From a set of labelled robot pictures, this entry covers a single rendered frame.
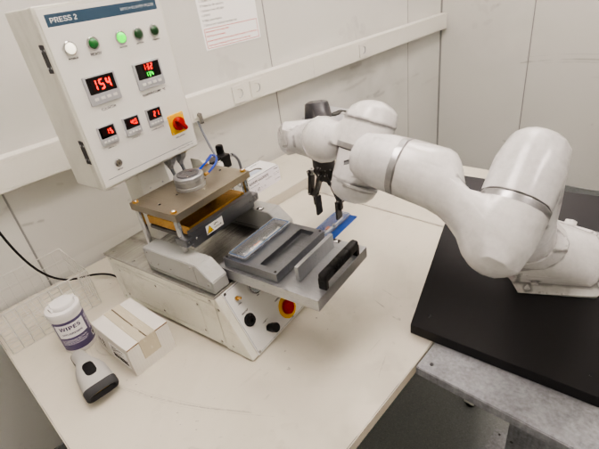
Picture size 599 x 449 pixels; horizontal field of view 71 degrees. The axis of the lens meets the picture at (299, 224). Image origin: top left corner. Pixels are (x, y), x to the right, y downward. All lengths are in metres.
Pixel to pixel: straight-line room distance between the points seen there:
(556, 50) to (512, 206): 2.51
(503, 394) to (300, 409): 0.42
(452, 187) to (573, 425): 0.54
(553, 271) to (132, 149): 1.02
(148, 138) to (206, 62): 0.70
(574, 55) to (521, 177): 2.47
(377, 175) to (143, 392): 0.75
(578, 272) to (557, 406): 0.27
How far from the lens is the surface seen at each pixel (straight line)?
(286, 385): 1.04
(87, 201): 1.68
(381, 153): 0.77
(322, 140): 0.93
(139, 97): 1.21
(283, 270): 0.96
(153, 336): 1.16
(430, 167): 0.74
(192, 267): 1.04
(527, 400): 1.04
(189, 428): 1.04
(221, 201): 1.16
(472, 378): 1.05
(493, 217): 0.71
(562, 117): 3.26
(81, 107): 1.13
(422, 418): 1.89
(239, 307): 1.07
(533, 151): 0.75
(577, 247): 1.00
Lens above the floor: 1.55
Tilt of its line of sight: 30 degrees down
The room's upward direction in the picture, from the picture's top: 9 degrees counter-clockwise
